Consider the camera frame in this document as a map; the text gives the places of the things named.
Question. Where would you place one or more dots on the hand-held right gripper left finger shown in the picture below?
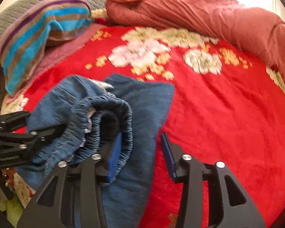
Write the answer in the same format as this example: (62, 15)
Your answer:
(115, 156)

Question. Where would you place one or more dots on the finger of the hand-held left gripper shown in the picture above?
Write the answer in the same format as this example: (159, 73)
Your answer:
(14, 121)
(26, 139)

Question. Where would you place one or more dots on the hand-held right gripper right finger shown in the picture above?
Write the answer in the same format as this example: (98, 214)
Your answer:
(169, 156)

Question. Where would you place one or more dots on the blue denim pants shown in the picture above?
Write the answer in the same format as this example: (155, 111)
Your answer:
(144, 104)

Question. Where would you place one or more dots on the blue striped pillow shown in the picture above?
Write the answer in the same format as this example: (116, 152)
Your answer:
(26, 47)

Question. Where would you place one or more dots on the red floral blanket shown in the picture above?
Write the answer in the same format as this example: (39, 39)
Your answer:
(216, 123)

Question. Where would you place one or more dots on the pink cloth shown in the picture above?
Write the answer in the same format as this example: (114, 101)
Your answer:
(68, 49)

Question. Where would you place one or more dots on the floral cream cloth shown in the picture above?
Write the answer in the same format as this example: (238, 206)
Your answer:
(99, 16)

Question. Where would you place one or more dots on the rust red quilt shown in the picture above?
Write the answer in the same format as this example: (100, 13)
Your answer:
(180, 7)

